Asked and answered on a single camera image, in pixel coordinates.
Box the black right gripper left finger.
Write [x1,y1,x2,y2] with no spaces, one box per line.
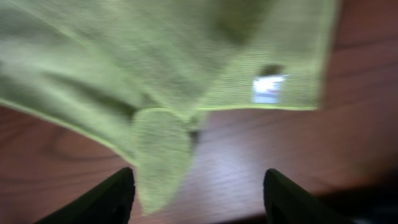
[36,167,136,224]

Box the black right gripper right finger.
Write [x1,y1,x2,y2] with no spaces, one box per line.
[263,169,351,224]

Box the light green microfiber cloth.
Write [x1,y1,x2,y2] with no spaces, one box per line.
[1,0,340,214]

